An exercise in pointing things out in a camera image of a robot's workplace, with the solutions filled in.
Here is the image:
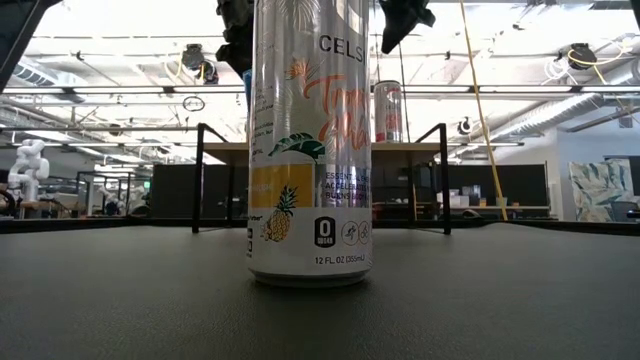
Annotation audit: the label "Celsius Peach Vibe can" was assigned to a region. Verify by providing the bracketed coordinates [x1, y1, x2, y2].
[373, 79, 404, 145]

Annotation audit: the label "black table edge rail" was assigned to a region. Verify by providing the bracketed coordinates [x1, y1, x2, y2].
[0, 215, 640, 236]

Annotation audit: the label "leaf pattern painted panel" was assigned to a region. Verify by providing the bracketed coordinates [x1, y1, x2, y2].
[568, 158, 637, 224]

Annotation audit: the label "wooden shelf black metal legs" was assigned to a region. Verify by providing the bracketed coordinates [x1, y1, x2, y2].
[191, 122, 452, 236]

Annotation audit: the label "black room divider panel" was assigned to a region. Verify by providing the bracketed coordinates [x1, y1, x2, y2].
[150, 163, 551, 221]

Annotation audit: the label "Celsius can pineapple print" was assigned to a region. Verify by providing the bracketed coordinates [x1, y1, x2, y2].
[246, 0, 374, 289]

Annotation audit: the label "yellow hanging cable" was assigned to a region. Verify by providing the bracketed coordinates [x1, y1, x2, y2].
[458, 0, 510, 222]

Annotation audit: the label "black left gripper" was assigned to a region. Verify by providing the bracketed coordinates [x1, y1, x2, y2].
[215, 0, 255, 77]

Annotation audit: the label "black table mat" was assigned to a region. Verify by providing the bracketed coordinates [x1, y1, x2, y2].
[0, 222, 640, 360]

